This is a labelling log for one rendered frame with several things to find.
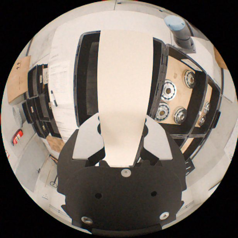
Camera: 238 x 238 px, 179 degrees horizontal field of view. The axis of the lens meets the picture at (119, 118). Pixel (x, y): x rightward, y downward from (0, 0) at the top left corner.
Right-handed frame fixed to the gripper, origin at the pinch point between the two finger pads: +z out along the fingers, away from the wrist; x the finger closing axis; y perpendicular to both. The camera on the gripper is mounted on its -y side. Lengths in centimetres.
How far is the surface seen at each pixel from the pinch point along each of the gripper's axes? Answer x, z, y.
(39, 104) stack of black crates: -120, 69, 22
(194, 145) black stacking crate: 69, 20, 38
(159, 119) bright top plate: 20.0, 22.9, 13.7
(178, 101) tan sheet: 31.8, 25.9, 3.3
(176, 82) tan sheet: 27.7, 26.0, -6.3
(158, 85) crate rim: 12.5, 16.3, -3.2
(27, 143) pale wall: -258, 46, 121
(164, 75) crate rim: 14.2, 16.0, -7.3
